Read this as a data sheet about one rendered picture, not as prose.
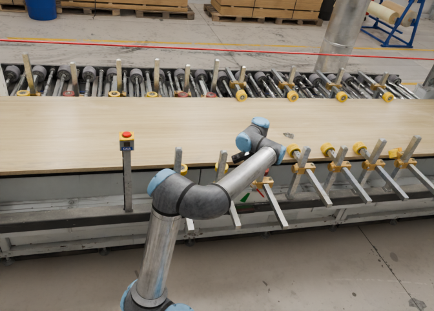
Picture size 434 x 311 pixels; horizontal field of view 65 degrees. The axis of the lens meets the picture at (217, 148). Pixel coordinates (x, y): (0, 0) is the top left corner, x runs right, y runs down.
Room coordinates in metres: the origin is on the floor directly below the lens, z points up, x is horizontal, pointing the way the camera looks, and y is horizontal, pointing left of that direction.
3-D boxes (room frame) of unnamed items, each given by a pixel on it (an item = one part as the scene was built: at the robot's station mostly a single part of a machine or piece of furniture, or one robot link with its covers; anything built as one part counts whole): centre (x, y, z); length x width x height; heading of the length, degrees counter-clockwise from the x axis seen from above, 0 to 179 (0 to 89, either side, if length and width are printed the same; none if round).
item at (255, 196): (1.53, -0.26, 0.75); 0.26 x 0.01 x 0.10; 108
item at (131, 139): (1.32, 0.44, 1.18); 0.07 x 0.07 x 0.08; 18
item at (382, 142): (1.80, -0.99, 0.92); 0.03 x 0.03 x 0.48; 18
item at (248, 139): (1.34, -0.15, 1.30); 0.12 x 0.12 x 0.09; 62
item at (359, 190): (1.68, -0.81, 0.95); 0.50 x 0.04 x 0.04; 18
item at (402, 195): (1.76, -1.05, 0.95); 0.50 x 0.04 x 0.04; 18
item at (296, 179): (1.64, -0.52, 0.87); 0.03 x 0.03 x 0.48; 18
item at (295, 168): (1.65, -0.54, 0.95); 0.13 x 0.06 x 0.05; 108
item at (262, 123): (1.45, -0.19, 1.29); 0.10 x 0.09 x 0.12; 152
